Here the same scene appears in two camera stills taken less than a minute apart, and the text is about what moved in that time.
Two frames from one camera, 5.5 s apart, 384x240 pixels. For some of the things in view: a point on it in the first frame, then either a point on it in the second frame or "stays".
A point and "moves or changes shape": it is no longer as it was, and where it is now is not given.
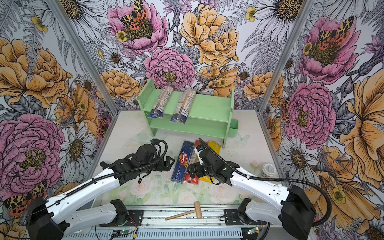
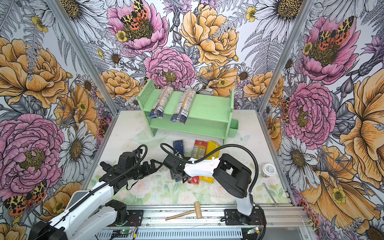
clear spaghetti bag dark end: x=157 y=110 stays
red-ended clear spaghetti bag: x=186 y=177 stays
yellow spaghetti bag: x=217 y=147 stays
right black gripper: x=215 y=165 to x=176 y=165
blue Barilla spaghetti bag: x=182 y=162 moves or changes shape
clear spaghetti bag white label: x=181 y=112 stays
